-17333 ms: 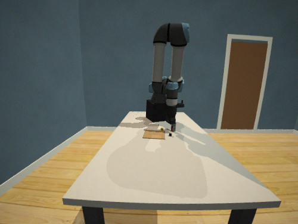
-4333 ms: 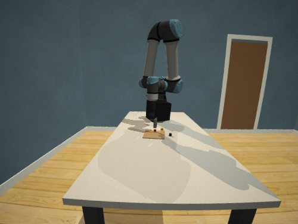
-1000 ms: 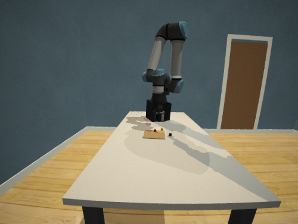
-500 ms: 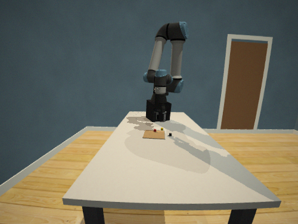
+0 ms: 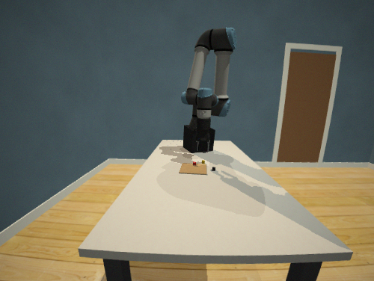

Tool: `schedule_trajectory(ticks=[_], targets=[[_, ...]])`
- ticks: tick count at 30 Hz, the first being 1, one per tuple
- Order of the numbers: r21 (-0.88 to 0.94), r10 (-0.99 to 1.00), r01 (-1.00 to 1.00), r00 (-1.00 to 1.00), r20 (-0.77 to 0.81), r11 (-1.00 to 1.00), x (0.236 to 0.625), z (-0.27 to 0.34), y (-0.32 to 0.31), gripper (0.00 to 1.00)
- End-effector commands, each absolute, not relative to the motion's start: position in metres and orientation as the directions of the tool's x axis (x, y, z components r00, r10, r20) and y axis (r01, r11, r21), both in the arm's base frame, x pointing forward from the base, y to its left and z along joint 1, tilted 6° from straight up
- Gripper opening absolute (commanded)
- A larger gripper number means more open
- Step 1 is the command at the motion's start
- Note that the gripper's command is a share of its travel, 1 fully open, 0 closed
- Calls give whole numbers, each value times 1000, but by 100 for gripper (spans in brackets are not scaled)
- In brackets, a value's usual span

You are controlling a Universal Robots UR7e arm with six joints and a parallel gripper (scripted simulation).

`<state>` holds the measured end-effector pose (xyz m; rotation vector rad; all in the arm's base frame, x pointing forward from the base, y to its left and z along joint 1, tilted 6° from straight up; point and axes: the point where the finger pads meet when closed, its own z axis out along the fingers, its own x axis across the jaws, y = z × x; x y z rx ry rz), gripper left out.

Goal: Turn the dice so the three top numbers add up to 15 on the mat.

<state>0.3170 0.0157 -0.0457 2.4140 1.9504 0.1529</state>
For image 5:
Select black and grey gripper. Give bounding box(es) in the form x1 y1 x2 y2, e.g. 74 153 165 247
196 110 211 152

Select tan mat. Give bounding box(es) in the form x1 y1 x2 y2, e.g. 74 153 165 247
179 163 206 175

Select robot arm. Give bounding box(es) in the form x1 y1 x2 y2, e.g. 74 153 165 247
181 28 236 129

